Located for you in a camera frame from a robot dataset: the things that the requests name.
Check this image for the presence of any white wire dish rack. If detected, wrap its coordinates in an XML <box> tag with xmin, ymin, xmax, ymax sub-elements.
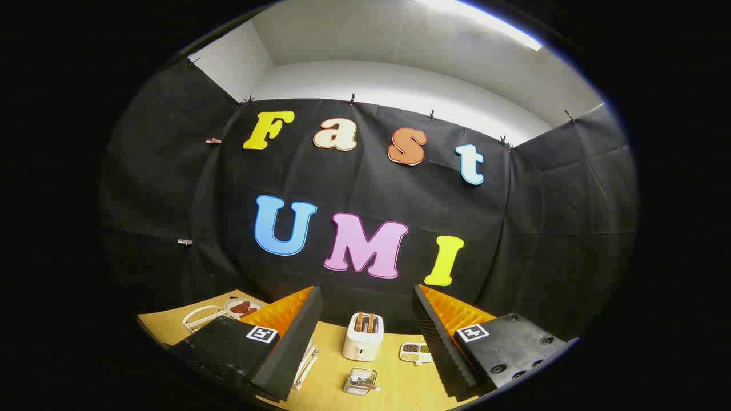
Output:
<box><xmin>182</xmin><ymin>304</ymin><xmax>319</xmax><ymax>393</ymax></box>

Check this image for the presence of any white toaster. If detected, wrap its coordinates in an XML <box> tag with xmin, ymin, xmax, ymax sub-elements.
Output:
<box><xmin>343</xmin><ymin>312</ymin><xmax>384</xmax><ymax>361</ymax></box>

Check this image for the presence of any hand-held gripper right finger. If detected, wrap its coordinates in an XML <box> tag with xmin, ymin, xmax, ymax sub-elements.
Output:
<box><xmin>412</xmin><ymin>284</ymin><xmax>573</xmax><ymax>400</ymax></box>

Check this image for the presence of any metal wire basket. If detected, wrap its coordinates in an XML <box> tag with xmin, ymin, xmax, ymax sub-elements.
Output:
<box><xmin>343</xmin><ymin>368</ymin><xmax>379</xmax><ymax>396</ymax></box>

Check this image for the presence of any small white sausage plate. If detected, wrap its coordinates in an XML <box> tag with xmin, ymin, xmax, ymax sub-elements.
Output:
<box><xmin>224</xmin><ymin>297</ymin><xmax>264</xmax><ymax>320</ymax></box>

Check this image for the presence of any black backdrop cloth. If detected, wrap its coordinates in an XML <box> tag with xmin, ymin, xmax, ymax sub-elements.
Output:
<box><xmin>97</xmin><ymin>57</ymin><xmax>638</xmax><ymax>343</ymax></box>

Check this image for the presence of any white divided snack dish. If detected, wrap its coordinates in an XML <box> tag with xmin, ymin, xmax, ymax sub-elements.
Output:
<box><xmin>400</xmin><ymin>342</ymin><xmax>435</xmax><ymax>366</ymax></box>

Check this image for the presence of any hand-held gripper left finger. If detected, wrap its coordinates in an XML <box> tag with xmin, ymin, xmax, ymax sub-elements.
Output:
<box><xmin>171</xmin><ymin>285</ymin><xmax>323</xmax><ymax>403</ymax></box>

